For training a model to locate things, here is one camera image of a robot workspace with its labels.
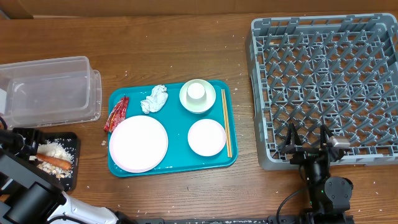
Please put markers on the black waste tray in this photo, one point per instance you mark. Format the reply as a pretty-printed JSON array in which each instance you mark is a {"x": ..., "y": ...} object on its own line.
[{"x": 71, "y": 143}]

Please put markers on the clear plastic bin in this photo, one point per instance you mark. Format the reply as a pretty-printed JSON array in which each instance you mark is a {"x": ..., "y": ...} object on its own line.
[{"x": 50, "y": 92}]

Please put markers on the pale green bowl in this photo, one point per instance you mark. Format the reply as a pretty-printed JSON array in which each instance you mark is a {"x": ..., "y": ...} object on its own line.
[{"x": 198, "y": 107}]

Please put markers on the right wooden chopstick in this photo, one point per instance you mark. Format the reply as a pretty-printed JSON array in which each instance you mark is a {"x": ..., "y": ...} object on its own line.
[{"x": 228, "y": 124}]

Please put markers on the white tissue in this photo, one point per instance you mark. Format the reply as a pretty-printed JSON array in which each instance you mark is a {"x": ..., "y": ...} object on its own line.
[{"x": 156, "y": 100}]

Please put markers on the teal plastic tray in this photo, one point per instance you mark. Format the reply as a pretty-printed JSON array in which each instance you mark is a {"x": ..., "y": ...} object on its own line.
[{"x": 177, "y": 120}]

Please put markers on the rice and peanut scraps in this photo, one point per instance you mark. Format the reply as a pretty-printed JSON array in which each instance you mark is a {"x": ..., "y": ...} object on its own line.
[{"x": 55, "y": 150}]

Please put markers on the small white plate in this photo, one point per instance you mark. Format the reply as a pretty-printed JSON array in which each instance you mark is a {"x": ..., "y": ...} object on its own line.
[{"x": 206, "y": 137}]

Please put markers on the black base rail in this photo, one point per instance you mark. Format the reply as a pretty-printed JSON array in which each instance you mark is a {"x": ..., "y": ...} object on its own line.
[{"x": 211, "y": 221}]

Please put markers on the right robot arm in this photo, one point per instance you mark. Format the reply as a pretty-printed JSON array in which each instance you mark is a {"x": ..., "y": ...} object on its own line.
[{"x": 329, "y": 196}]

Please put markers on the large white plate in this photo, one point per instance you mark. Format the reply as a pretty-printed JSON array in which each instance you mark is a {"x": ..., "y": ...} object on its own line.
[{"x": 138, "y": 144}]

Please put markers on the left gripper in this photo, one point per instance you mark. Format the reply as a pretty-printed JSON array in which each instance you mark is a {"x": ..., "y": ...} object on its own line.
[{"x": 30, "y": 137}]

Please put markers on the red snack wrapper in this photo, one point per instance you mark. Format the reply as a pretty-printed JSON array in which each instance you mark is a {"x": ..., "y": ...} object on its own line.
[{"x": 117, "y": 115}]

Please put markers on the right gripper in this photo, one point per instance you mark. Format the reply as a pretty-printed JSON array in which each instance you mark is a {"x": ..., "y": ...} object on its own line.
[{"x": 303, "y": 153}]

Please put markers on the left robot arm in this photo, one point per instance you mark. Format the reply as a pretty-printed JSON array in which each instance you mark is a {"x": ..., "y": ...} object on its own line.
[{"x": 40, "y": 197}]

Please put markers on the grey dishwasher rack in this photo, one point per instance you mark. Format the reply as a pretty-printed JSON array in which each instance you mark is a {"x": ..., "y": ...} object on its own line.
[{"x": 339, "y": 71}]

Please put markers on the white upturned cup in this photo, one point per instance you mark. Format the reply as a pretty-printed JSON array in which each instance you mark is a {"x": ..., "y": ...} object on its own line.
[{"x": 196, "y": 92}]

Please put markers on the orange carrot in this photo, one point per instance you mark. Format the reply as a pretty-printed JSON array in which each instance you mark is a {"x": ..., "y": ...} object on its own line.
[{"x": 60, "y": 163}]

